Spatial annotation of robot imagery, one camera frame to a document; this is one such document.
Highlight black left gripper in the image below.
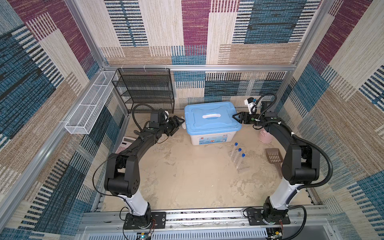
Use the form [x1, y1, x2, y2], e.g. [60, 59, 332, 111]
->
[159, 115, 184, 137]

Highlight test tube blue cap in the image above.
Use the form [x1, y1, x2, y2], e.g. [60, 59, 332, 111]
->
[236, 154, 247, 172]
[231, 142, 238, 160]
[234, 148, 243, 168]

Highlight blue plastic bin lid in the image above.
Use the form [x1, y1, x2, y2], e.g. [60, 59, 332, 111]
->
[185, 102, 242, 136]

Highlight white plastic storage bin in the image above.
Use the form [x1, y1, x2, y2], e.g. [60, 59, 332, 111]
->
[190, 132, 237, 146]

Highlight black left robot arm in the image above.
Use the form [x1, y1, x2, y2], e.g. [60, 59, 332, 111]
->
[104, 110, 185, 227]

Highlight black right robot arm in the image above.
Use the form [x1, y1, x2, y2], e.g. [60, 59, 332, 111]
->
[233, 98, 334, 225]

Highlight pink metal pen bucket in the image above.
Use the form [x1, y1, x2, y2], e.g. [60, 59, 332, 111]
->
[259, 130, 274, 144]

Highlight clear acrylic test tube rack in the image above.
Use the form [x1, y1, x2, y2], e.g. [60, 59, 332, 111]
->
[231, 148, 250, 174]

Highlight brown plastic scoop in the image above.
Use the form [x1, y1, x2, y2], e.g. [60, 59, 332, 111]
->
[265, 148, 283, 178]

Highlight pink calculator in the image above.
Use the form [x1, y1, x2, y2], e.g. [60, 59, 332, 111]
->
[116, 136, 136, 154]

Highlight black wire shelf rack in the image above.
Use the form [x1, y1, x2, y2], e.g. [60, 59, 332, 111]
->
[112, 68, 175, 113]

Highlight white mesh wall basket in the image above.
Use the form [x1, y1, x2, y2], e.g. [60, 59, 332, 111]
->
[65, 71, 115, 135]

